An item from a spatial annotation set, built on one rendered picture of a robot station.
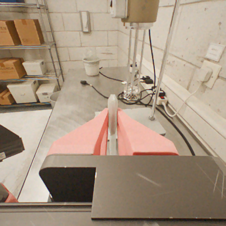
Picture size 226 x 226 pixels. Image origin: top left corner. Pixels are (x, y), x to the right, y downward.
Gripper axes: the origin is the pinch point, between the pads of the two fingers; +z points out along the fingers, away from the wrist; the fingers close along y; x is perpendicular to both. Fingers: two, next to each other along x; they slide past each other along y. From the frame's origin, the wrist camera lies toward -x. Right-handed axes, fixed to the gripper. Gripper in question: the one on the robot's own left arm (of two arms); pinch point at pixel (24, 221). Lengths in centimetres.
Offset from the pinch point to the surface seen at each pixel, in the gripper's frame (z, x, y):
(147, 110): 29, -53, 2
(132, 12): -13, -47, -12
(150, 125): 28, -42, -3
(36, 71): -8, -121, 186
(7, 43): -53, -117, 183
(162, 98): 31, -64, -3
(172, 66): 24, -81, -8
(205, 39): 11, -71, -25
